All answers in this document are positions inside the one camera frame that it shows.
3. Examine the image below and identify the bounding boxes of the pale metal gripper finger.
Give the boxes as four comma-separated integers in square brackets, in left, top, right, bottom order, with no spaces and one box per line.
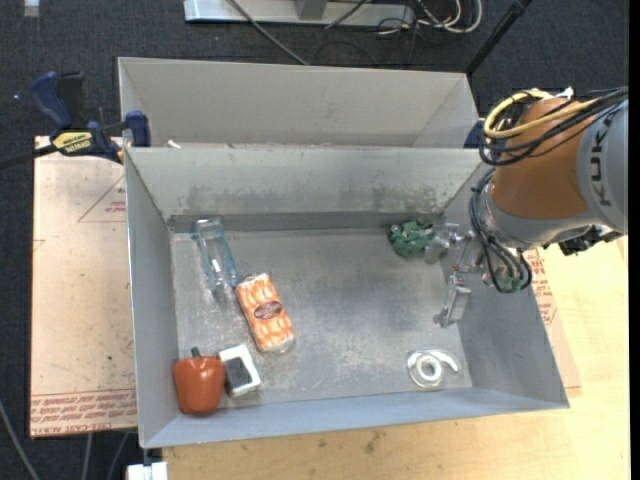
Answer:
[424,224,474,265]
[432,274,473,329]

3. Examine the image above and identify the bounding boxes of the green toy animal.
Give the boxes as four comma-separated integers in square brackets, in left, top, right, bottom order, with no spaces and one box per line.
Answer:
[388,219,436,259]

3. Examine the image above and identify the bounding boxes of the grey metal bin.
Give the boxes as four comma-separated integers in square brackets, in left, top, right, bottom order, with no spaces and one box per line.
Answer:
[117,56,571,450]

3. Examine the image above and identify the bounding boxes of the orange and white packet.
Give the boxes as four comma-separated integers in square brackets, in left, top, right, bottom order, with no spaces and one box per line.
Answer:
[234,272,296,354]

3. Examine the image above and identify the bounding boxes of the white box with grey sponge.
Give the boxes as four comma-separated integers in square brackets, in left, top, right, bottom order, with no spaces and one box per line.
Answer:
[217,343,263,399]

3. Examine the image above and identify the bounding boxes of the clear glass bottle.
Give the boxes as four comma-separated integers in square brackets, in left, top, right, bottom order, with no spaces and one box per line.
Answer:
[191,217,240,300]

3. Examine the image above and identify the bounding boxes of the orange toy bell pepper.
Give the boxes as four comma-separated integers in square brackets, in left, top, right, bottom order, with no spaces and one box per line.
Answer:
[172,346,228,416]

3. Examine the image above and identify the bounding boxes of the brown cardboard board, red print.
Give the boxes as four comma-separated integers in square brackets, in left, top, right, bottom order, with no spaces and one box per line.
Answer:
[29,135,584,440]

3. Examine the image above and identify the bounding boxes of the clear white plastic ring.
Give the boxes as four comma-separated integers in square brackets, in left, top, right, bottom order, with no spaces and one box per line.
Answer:
[405,348,461,390]

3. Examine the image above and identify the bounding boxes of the black cylinder on white bracket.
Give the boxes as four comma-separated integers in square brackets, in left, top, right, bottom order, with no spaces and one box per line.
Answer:
[556,224,617,258]

